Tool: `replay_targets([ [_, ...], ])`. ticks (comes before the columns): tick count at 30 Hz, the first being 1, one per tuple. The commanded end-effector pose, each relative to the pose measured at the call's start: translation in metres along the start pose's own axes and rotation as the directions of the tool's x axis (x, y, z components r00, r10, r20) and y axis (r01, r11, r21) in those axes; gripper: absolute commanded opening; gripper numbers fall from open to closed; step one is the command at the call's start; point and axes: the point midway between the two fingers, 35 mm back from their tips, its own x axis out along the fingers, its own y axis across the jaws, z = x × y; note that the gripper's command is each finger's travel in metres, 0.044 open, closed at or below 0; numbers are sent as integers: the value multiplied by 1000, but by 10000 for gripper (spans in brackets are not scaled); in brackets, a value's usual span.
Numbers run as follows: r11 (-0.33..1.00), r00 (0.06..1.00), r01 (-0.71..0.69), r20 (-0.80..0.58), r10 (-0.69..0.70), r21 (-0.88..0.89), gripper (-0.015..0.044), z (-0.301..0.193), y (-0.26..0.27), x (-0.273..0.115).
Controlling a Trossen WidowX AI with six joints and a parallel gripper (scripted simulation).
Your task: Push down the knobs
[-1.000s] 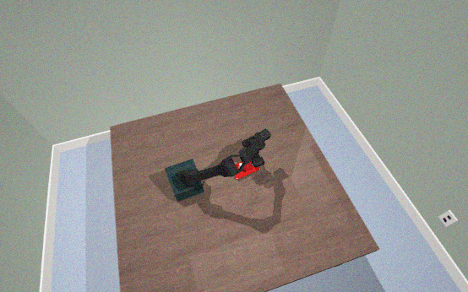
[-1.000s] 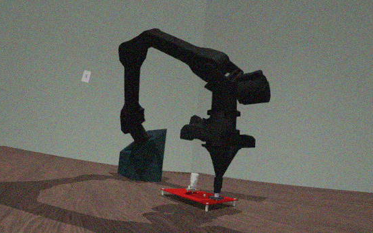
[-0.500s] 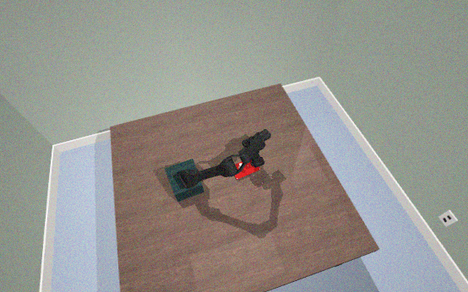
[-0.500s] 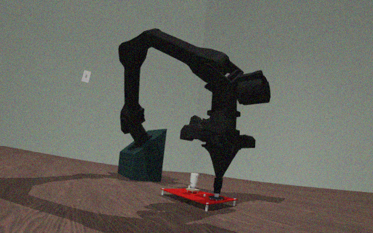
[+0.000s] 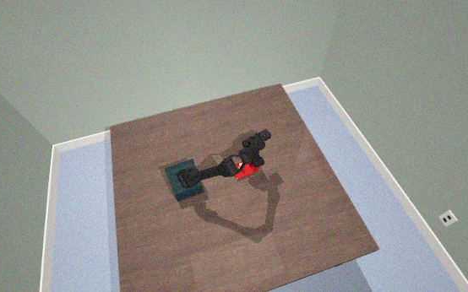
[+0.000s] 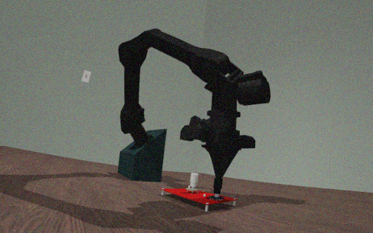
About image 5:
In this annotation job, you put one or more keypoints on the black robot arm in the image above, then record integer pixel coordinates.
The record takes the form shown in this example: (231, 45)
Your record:
(226, 168)

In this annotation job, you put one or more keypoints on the red circuit board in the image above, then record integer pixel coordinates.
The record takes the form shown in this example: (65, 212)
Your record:
(248, 169)

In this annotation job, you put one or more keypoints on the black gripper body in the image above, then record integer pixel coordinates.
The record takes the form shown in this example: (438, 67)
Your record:
(257, 161)

